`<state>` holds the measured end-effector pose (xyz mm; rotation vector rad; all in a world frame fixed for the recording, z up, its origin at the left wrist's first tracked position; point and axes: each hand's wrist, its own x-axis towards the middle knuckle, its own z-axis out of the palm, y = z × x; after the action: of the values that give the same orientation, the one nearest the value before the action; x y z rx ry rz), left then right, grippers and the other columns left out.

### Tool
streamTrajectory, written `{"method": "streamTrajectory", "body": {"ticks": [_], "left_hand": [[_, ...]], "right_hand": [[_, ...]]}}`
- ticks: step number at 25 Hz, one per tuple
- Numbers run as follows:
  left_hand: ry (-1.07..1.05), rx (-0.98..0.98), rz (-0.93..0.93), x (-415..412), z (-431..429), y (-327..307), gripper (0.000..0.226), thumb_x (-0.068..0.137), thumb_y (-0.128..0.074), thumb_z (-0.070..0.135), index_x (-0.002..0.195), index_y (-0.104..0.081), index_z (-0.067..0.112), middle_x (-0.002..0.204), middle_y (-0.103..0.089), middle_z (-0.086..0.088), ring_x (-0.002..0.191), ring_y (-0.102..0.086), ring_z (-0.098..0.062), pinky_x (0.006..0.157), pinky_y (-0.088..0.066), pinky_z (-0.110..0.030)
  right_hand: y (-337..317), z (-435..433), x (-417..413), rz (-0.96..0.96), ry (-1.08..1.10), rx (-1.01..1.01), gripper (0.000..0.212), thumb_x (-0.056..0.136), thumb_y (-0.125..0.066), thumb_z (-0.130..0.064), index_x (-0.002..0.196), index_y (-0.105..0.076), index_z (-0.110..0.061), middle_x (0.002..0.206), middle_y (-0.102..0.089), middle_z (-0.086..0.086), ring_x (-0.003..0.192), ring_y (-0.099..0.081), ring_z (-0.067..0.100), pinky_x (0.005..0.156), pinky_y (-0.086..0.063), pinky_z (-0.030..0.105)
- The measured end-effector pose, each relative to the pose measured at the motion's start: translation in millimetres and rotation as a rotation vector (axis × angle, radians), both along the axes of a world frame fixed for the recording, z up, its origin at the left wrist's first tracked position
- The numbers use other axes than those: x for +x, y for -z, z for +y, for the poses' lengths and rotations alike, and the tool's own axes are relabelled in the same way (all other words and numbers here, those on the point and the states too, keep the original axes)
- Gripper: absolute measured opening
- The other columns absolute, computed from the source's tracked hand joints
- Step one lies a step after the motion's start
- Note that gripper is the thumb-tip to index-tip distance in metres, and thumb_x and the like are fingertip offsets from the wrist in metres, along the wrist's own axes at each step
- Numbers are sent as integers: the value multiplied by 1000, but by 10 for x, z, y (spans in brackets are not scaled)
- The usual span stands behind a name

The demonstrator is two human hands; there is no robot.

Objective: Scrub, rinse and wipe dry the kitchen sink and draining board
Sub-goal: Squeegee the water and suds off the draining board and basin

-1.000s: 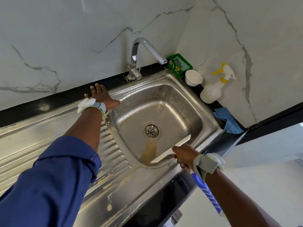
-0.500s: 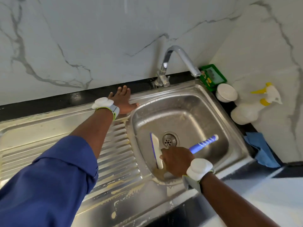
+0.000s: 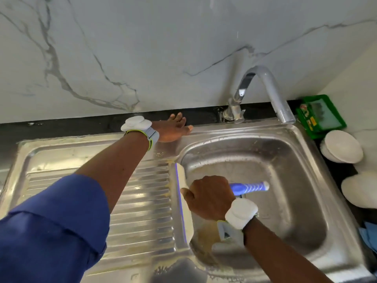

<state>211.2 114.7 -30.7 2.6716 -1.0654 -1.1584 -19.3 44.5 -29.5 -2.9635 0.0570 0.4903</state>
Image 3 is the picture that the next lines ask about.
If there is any person's right hand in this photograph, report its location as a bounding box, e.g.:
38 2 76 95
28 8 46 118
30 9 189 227
181 175 238 222

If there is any person's left hand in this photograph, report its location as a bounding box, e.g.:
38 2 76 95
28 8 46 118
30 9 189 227
150 112 194 143

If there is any blue white squeegee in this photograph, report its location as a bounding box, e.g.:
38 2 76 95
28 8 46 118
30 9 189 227
174 162 271 246

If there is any stainless steel sink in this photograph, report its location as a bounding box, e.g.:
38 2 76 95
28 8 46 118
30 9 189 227
0 118 375 283

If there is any white yellow spray bottle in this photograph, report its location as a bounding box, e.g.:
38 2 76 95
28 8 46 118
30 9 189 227
341 171 377 209

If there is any person's right forearm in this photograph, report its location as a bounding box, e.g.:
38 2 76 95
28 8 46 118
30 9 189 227
243 218 337 283

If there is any white left wrist tracker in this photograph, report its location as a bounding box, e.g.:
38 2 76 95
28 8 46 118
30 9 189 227
121 115 160 152

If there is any chrome faucet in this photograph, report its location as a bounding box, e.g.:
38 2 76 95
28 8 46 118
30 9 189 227
222 64 297 125

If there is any green soap tray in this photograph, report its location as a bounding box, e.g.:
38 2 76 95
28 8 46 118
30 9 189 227
295 94 348 140

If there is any white bowl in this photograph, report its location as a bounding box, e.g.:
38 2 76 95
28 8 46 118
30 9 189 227
320 129 365 164

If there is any blue cloth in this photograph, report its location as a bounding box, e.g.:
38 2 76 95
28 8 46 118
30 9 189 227
358 221 377 252

